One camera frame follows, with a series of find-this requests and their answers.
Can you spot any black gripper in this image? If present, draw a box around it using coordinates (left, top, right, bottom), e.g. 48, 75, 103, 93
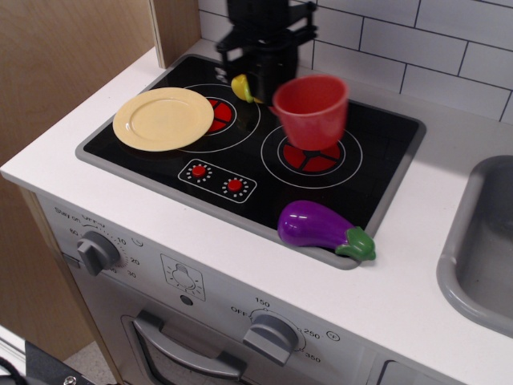
216, 1, 317, 103

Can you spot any red plastic cup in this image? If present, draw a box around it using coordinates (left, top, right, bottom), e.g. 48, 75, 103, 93
273, 75, 349, 151

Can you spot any cream yellow plate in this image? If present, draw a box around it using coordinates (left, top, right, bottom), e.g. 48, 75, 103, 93
113, 87, 214, 152

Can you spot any yellow toy bell pepper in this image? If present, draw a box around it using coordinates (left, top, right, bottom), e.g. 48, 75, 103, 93
231, 74, 263, 103

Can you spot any red right stove button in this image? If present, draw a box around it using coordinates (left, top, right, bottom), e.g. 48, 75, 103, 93
227, 179, 244, 193

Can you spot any red stove button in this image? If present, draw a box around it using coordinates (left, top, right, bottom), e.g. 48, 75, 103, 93
227, 179, 244, 193
191, 164, 207, 179

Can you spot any red left stove button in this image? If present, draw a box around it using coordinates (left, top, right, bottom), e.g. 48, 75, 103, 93
191, 164, 207, 179

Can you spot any purple toy eggplant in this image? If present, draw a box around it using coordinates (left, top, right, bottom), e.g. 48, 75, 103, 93
277, 201, 377, 261

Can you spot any grey timer knob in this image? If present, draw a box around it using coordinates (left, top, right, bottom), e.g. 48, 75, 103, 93
77, 231, 120, 277

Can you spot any grey temperature knob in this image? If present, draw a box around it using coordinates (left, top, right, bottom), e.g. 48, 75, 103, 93
243, 312, 299, 367

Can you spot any grey toy sink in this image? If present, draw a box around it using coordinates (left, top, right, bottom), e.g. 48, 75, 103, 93
437, 156, 512, 337

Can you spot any black device bottom left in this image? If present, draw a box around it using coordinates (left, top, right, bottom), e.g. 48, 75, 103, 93
1, 341, 93, 385

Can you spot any grey oven door handle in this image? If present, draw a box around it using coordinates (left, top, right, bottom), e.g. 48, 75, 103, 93
133, 311, 247, 381

